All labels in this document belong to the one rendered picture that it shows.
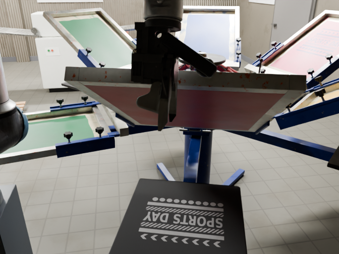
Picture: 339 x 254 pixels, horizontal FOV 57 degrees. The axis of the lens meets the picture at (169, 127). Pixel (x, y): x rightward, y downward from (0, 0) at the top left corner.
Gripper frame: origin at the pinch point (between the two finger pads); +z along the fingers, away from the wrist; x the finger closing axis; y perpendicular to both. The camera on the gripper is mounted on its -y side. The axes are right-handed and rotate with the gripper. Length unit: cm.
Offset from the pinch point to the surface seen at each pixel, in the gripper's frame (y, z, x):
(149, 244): 10, 45, -36
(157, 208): 10, 40, -54
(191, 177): -1, 34, -82
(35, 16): 284, -110, -432
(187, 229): -2, 43, -45
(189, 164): 1, 31, -94
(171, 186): 7, 35, -69
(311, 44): -82, -44, -200
